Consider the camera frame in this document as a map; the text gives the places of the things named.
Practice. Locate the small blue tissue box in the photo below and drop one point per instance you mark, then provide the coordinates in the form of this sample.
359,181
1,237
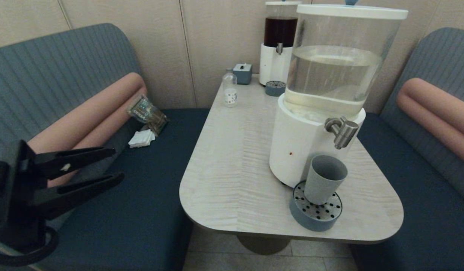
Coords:
242,73

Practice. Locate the white napkin stack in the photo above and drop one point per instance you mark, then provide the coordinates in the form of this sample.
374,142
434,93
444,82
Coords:
141,138

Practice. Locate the grey perforated drip tray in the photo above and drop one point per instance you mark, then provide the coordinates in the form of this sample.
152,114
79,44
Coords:
315,220

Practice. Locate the large clear water dispenser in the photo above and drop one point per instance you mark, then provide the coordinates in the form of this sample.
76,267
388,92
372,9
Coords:
329,71

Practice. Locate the small grey drip tray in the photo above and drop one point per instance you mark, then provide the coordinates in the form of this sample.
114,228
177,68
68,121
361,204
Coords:
275,89

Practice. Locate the green snack packet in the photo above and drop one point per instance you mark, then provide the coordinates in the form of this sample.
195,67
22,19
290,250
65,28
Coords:
147,113

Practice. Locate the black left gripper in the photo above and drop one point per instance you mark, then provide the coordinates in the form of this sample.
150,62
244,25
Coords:
17,195

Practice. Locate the clear plastic bottle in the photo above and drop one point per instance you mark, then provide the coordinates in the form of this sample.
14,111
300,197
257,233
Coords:
229,90

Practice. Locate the blue ribbed sofa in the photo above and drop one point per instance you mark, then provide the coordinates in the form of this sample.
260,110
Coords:
435,210
47,56

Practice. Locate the pink bolster cushion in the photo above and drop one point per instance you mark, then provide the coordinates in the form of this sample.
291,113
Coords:
435,109
96,113

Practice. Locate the large metal dispenser tap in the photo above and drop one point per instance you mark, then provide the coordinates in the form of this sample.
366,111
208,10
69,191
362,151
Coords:
344,131

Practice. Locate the small metal dispenser tap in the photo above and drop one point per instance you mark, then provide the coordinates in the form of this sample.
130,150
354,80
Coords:
279,48

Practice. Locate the small dark liquid dispenser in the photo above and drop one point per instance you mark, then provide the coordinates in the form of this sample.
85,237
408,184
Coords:
279,30

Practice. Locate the grey plastic cup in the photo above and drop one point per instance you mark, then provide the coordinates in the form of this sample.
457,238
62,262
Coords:
324,178

